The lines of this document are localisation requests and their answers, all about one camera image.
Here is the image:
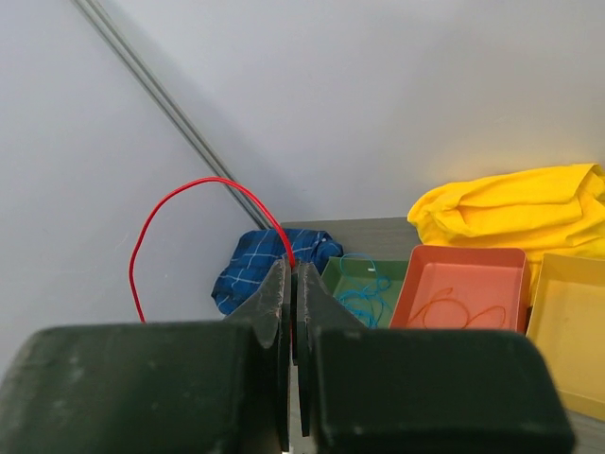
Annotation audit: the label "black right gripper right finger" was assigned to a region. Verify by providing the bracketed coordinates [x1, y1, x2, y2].
[292, 263, 575, 453]

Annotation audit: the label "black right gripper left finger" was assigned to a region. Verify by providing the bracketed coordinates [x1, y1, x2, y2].
[1, 259, 291, 453]

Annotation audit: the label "light blue wires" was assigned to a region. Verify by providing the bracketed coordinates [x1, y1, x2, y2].
[337, 253, 393, 328]

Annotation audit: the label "green plastic bin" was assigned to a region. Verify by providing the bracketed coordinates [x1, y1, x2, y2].
[321, 253, 408, 328]

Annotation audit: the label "red plastic bin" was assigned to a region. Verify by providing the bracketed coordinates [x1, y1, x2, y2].
[389, 245, 529, 334]

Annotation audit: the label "blue plaid cloth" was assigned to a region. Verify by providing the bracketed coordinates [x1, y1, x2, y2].
[211, 228, 343, 315]

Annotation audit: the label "yellow plastic bin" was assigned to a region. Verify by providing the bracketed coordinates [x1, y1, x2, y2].
[527, 254, 604, 420]

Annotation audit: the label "yellow cloth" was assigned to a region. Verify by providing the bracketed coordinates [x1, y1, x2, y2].
[407, 163, 604, 293]

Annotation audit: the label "grey left corner rail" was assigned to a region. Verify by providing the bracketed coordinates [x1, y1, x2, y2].
[70, 0, 270, 231]

